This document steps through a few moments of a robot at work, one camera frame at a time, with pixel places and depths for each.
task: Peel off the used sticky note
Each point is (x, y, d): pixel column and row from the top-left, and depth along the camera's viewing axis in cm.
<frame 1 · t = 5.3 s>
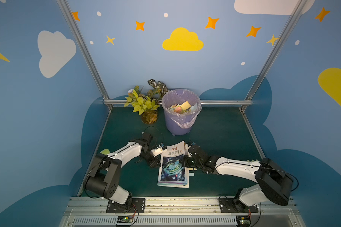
left hand: (157, 160, 89), fingers open
right hand: (180, 159, 85), fingers closed
paperback book: (171, 173, 85), point 2 cm above the table
purple trash bin: (181, 108, 103), point 15 cm above the table
green potted plant: (144, 102, 91), point 26 cm above the table

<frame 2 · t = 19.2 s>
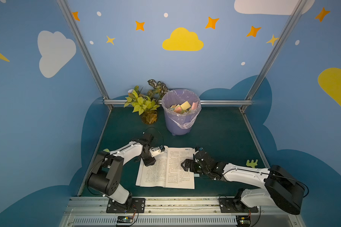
left hand: (150, 158, 92), fingers open
right hand: (187, 164, 85), fingers open
paperback book: (166, 171, 88), on the table
pink sticky note: (194, 105, 94), point 23 cm above the table
the other named things where they were.

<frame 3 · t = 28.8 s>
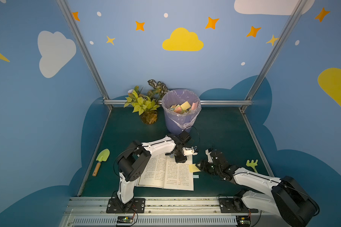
left hand: (183, 155, 91), fingers open
right hand: (198, 163, 88), fingers open
yellow sticky note: (192, 168, 88), on the table
the other named things where they were.

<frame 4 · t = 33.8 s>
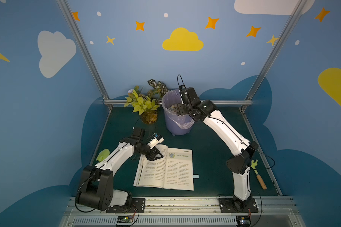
left hand: (159, 152, 84), fingers open
right hand: (186, 103, 80), fingers open
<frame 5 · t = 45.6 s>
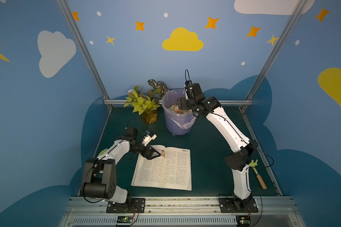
left hand: (155, 150, 87), fingers open
right hand: (187, 99, 81), fingers open
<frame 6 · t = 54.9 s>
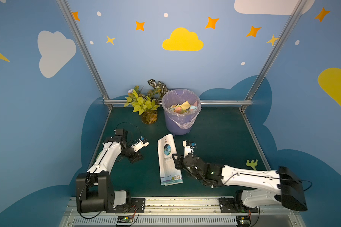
left hand: (139, 155, 85), fingers closed
right hand: (174, 154, 74), fingers closed
paperback book: (169, 174, 74), point 13 cm above the table
